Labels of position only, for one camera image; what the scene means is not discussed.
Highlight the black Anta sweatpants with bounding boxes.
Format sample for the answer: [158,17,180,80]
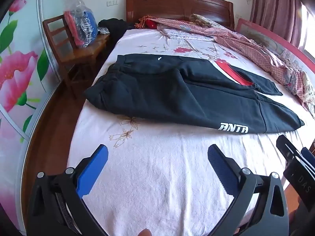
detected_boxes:
[84,54,304,134]

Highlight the operator's hand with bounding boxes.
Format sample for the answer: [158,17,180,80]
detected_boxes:
[138,229,152,236]

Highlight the pink dotted quilt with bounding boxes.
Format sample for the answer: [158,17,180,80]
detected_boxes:
[134,16,314,116]

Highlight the white floral bed sheet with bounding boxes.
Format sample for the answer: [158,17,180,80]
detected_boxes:
[67,28,313,236]

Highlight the floral wardrobe sliding door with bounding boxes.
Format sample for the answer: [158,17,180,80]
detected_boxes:
[1,0,58,233]

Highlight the wooden chair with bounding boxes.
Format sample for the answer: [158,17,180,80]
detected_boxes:
[42,15,109,98]

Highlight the mauve curtain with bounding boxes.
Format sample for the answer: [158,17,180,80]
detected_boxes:
[250,0,302,48]

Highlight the floral pillow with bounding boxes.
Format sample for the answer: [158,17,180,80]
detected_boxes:
[190,14,225,29]

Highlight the black clothes pile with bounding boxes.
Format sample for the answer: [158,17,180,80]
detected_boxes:
[98,18,134,45]

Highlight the plastic bag of clothes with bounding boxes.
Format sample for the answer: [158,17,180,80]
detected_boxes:
[64,0,98,47]

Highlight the red pillow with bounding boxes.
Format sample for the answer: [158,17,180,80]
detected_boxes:
[145,19,158,29]

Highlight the wooden headboard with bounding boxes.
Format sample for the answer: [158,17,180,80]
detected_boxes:
[125,0,235,29]

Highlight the pink bed guard rail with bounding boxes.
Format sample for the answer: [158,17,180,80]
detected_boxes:
[236,19,314,83]

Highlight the white wall socket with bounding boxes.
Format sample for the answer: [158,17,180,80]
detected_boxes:
[107,0,118,6]

